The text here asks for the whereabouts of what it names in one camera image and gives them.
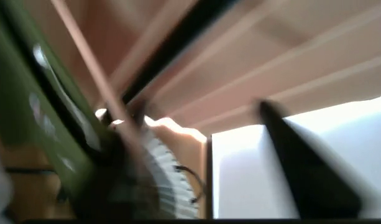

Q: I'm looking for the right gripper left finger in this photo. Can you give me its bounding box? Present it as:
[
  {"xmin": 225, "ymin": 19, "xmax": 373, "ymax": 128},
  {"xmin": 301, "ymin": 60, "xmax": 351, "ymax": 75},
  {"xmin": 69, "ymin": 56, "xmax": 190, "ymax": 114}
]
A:
[{"xmin": 68, "ymin": 124, "xmax": 162, "ymax": 220}]

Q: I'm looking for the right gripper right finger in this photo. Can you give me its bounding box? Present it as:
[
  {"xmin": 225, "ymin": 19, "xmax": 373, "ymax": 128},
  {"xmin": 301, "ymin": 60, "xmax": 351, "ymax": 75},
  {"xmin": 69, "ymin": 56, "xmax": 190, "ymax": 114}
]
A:
[{"xmin": 257, "ymin": 99, "xmax": 370, "ymax": 220}]

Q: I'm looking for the pink clothes hanger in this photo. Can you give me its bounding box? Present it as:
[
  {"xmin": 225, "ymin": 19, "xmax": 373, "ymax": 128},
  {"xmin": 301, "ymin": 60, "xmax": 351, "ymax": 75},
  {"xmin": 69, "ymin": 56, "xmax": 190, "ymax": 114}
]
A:
[{"xmin": 50, "ymin": 0, "xmax": 147, "ymax": 169}]

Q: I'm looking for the green garment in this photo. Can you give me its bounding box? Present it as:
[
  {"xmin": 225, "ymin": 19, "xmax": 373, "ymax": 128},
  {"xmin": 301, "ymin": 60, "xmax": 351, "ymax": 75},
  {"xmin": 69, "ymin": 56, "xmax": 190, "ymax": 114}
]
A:
[{"xmin": 0, "ymin": 0, "xmax": 122, "ymax": 200}]

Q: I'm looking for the white laundry basket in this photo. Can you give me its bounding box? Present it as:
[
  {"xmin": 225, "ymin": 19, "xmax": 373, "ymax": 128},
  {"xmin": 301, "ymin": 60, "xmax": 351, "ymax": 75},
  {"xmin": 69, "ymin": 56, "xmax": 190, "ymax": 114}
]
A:
[{"xmin": 109, "ymin": 119, "xmax": 207, "ymax": 220}]

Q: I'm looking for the black clothes rack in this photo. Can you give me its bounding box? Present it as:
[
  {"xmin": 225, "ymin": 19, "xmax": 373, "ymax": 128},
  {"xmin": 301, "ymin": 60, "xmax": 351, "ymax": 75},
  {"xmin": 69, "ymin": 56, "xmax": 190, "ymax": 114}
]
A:
[{"xmin": 0, "ymin": 0, "xmax": 241, "ymax": 175}]

